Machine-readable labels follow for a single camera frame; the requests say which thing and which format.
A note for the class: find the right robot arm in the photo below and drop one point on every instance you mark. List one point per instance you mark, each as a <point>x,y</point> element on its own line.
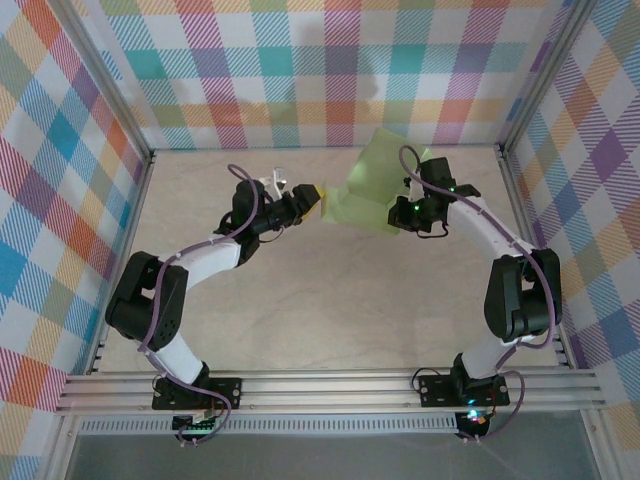
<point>520,300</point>

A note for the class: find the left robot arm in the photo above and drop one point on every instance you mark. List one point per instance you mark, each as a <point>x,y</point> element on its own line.
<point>150,320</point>

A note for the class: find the small circuit board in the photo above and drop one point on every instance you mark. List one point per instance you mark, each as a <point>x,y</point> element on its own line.
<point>472,422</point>

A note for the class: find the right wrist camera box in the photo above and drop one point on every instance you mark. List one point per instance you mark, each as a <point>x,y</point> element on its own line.
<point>411,189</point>

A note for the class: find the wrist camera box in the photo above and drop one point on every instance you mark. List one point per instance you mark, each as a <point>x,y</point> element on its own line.
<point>411,189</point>
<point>277,181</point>

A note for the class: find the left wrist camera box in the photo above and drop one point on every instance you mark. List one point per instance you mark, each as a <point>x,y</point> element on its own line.
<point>277,181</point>

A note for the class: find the aluminium frame side rail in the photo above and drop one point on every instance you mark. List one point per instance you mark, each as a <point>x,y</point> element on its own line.
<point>134,210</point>
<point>526,225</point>

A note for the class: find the aluminium frame post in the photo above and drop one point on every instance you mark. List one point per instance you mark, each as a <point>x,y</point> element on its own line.
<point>544,75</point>
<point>110,82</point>

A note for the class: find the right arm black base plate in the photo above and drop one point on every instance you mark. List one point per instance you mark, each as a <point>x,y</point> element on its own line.
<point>432,392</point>

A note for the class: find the wide aluminium mounting rail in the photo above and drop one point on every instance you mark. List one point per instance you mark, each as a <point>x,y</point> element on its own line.
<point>325,392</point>

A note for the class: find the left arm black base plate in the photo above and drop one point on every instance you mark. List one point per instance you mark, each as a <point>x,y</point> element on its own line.
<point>227,392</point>

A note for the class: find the aluminium frame leg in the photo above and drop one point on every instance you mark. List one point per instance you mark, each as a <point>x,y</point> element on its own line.
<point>600,450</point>
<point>60,450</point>

